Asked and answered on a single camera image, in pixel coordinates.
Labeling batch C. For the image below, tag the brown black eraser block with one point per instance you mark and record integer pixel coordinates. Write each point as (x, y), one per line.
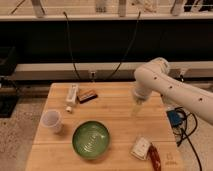
(87, 96)

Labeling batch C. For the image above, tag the translucent plastic cup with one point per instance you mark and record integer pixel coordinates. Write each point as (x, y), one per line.
(51, 119)

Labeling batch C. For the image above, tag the small white cube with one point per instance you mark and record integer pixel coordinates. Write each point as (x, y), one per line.
(69, 109)

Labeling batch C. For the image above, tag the green ceramic bowl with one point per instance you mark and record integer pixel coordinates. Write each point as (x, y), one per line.
(91, 140)

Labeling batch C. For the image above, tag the white square packet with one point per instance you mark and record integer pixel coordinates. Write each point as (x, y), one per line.
(140, 148)

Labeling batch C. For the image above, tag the blue device on floor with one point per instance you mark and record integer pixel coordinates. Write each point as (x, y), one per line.
(175, 118)

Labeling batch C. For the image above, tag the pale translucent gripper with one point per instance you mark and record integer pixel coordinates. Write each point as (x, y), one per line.
(136, 108)

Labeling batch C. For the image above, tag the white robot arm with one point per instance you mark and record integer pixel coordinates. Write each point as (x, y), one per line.
(153, 76)

